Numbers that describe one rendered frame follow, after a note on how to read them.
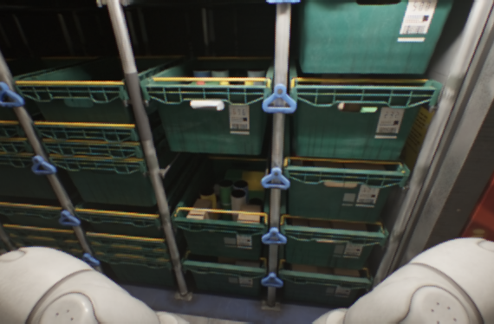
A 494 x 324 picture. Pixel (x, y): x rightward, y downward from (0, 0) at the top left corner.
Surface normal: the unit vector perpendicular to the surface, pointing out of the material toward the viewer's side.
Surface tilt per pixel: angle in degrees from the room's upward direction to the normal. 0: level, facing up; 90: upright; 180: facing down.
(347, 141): 91
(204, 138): 92
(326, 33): 91
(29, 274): 2
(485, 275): 17
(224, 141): 96
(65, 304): 27
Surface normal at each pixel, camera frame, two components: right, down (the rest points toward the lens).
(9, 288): -0.19, -0.59
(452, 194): -0.14, 0.50
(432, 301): 0.01, -0.55
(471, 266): -0.03, -0.85
